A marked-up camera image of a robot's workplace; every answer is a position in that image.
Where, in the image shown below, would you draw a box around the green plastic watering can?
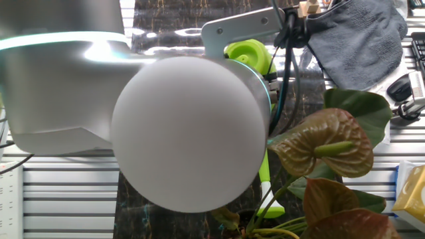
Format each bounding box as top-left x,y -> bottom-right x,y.
224,39 -> 286,219

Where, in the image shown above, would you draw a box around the anthurium plant with broad leaves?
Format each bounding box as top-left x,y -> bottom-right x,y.
209,88 -> 404,239

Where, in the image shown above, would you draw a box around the wooden block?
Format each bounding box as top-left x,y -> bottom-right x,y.
297,0 -> 322,19

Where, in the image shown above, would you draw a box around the grey towel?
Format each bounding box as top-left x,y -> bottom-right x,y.
304,0 -> 408,91

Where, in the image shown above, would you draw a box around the black computer mouse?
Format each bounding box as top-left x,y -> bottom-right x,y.
386,73 -> 412,103

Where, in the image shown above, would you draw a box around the white power strip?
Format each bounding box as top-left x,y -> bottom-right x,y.
0,161 -> 24,239

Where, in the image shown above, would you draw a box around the yellow tissue box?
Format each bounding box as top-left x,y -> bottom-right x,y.
391,165 -> 425,224

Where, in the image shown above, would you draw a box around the black keyboard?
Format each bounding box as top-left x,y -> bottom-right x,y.
410,31 -> 425,77

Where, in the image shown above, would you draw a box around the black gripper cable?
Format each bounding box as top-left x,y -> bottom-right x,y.
267,0 -> 311,137

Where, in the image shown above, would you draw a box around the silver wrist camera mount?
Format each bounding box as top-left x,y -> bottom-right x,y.
201,6 -> 286,60

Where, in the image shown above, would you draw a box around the black cable bundle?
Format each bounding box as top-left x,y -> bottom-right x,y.
0,116 -> 36,176

